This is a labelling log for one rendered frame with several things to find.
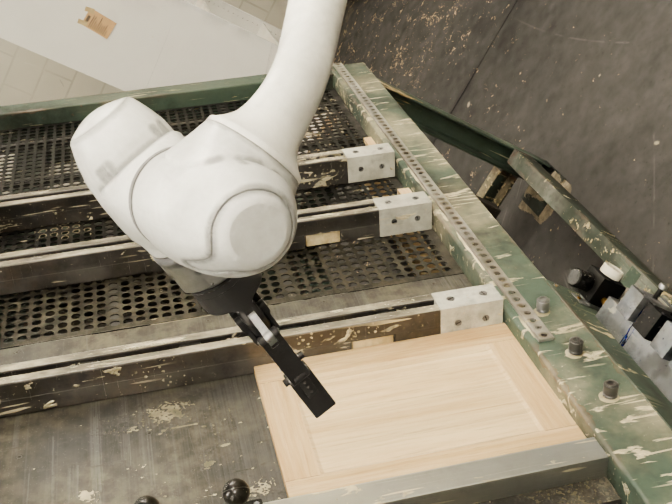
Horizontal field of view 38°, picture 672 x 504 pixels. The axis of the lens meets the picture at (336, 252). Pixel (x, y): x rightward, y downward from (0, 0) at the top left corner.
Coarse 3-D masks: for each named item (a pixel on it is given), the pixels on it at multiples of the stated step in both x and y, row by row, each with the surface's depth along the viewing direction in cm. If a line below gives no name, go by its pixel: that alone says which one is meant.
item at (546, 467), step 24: (504, 456) 149; (528, 456) 149; (552, 456) 148; (576, 456) 148; (600, 456) 148; (384, 480) 146; (408, 480) 145; (432, 480) 145; (456, 480) 145; (480, 480) 145; (504, 480) 145; (528, 480) 146; (552, 480) 147; (576, 480) 149
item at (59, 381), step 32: (480, 288) 186; (288, 320) 179; (320, 320) 180; (352, 320) 178; (384, 320) 178; (416, 320) 180; (448, 320) 182; (480, 320) 183; (96, 352) 173; (128, 352) 174; (160, 352) 172; (192, 352) 172; (224, 352) 174; (256, 352) 175; (320, 352) 178; (0, 384) 166; (32, 384) 168; (64, 384) 169; (96, 384) 171; (128, 384) 172; (160, 384) 174; (0, 416) 169
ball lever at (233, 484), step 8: (232, 480) 130; (240, 480) 130; (224, 488) 130; (232, 488) 129; (240, 488) 129; (248, 488) 130; (224, 496) 129; (232, 496) 129; (240, 496) 129; (248, 496) 130
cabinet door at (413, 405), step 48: (432, 336) 182; (480, 336) 181; (336, 384) 171; (384, 384) 170; (432, 384) 170; (480, 384) 169; (528, 384) 168; (288, 432) 160; (336, 432) 160; (384, 432) 159; (432, 432) 158; (480, 432) 158; (528, 432) 157; (576, 432) 156; (288, 480) 150; (336, 480) 149
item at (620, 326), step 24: (552, 288) 189; (576, 288) 192; (600, 288) 187; (624, 288) 188; (576, 312) 182; (600, 312) 185; (624, 312) 176; (648, 312) 171; (600, 336) 176; (624, 336) 177; (648, 336) 169; (624, 360) 170; (648, 360) 170; (648, 384) 165
